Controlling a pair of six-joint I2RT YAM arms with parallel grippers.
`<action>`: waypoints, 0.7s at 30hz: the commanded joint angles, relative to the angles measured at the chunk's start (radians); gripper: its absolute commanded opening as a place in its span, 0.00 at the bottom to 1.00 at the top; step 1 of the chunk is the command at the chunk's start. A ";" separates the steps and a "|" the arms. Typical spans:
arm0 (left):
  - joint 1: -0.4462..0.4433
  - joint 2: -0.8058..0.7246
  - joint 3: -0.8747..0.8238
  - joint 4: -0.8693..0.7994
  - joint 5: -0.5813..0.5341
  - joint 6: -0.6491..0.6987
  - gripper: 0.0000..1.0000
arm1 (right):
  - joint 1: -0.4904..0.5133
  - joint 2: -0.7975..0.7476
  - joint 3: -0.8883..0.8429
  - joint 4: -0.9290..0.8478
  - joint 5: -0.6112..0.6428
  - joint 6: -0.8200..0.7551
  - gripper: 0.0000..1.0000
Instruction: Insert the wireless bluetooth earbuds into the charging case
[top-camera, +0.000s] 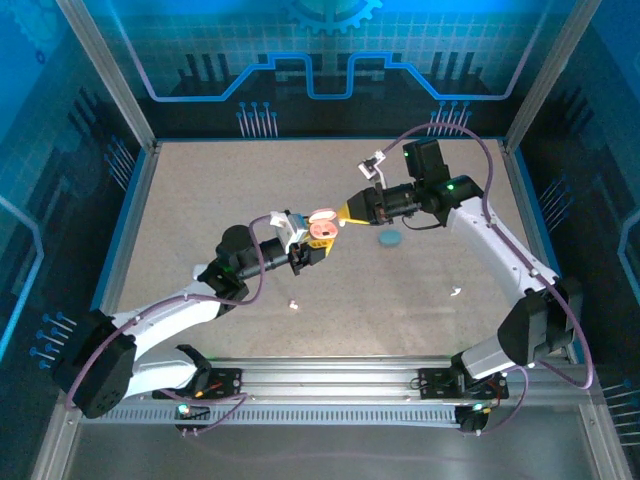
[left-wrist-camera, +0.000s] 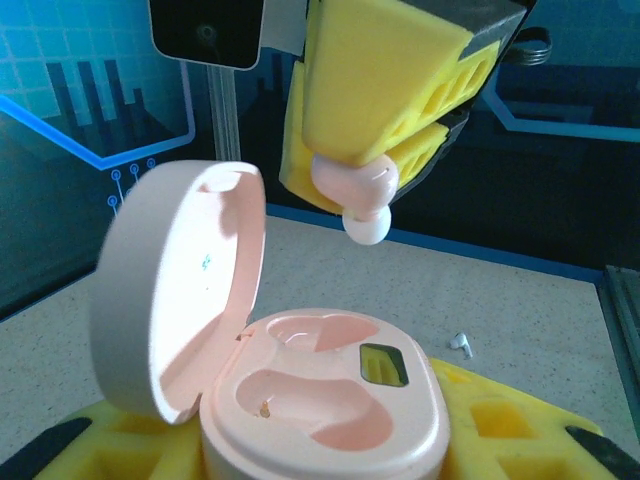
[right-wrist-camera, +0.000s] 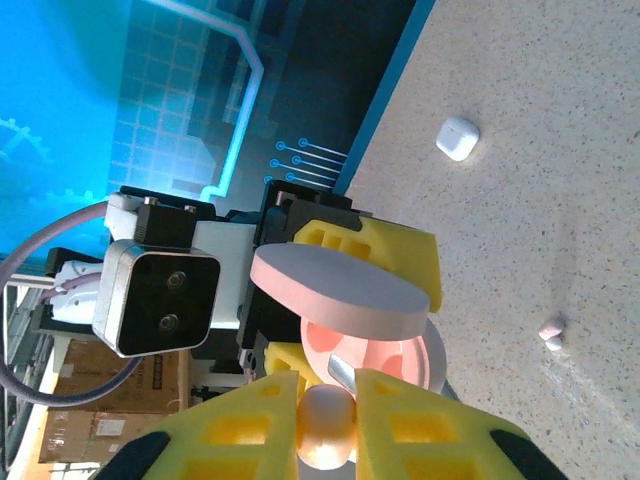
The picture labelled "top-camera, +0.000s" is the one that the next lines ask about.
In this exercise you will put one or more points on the pink earbud charging case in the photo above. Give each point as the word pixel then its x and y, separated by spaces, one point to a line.
pixel 324 227

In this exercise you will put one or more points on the blue earbud charging case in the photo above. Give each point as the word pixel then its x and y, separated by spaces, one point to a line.
pixel 390 239

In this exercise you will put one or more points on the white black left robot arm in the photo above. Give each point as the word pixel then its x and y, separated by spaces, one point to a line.
pixel 170 325

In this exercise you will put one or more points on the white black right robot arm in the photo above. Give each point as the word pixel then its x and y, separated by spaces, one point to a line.
pixel 492 255

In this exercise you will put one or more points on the small black electronics box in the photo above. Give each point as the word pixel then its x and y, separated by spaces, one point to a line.
pixel 192 414
pixel 472 420

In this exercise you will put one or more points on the steel sheet panel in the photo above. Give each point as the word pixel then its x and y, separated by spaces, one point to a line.
pixel 325 450

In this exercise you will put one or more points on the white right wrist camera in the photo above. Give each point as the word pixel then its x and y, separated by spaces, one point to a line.
pixel 369 167

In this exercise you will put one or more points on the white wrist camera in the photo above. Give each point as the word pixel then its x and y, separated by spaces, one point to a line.
pixel 287 227
pixel 369 167

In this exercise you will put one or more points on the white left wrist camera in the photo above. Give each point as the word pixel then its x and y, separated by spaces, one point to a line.
pixel 287 227

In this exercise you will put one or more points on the aluminium side rail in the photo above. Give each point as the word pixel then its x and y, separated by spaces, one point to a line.
pixel 515 175
pixel 137 210

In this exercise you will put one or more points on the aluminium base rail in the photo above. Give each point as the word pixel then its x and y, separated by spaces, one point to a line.
pixel 325 380

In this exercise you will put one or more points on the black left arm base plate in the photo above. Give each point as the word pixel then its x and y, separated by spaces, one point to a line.
pixel 230 382

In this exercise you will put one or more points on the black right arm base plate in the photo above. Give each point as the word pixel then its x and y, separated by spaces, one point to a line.
pixel 435 382

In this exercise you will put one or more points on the aluminium frame post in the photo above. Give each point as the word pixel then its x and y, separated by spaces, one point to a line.
pixel 550 75
pixel 107 75

